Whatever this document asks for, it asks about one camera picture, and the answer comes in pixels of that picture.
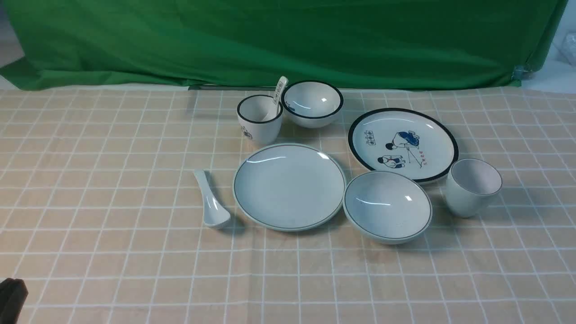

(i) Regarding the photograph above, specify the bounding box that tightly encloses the green backdrop cloth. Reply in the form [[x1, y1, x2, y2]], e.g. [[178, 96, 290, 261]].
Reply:
[[1, 0, 567, 91]]

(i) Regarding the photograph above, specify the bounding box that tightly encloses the plain pale green cup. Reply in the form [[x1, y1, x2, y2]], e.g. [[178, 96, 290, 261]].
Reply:
[[445, 158, 503, 219]]

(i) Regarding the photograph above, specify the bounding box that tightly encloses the metal clip on backdrop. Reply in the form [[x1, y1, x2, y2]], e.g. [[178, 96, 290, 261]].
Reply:
[[511, 65, 534, 81]]

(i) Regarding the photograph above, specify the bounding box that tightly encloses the beige checkered tablecloth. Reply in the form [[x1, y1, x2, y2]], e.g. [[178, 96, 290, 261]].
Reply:
[[0, 87, 576, 324]]

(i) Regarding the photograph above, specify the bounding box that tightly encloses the pale green-rimmed bowl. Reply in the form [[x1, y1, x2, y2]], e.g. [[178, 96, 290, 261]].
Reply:
[[343, 171, 433, 245]]

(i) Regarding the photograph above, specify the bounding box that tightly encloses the plain white ceramic spoon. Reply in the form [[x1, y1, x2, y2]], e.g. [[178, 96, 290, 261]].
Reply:
[[193, 169, 232, 229]]

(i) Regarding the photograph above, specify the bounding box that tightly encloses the black-rimmed white bowl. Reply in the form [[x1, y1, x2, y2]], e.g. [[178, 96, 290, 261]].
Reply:
[[280, 81, 344, 129]]

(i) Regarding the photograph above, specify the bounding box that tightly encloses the black-rimmed white cup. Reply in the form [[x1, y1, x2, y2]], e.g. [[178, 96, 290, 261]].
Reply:
[[237, 94, 284, 146]]

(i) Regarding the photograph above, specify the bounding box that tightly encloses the illustrated black-rimmed plate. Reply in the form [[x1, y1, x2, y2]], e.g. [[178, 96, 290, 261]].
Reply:
[[347, 108, 459, 184]]

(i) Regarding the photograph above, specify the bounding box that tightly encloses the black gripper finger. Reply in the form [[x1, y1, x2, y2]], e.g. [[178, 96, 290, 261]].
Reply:
[[0, 278, 28, 324]]

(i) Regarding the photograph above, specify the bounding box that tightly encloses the patterned white spoon in cup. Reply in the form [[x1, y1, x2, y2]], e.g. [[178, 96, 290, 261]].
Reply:
[[263, 76, 288, 122]]

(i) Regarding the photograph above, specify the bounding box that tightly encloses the plain pale green plate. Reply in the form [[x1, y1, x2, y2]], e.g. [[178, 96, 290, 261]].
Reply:
[[232, 143, 347, 232]]

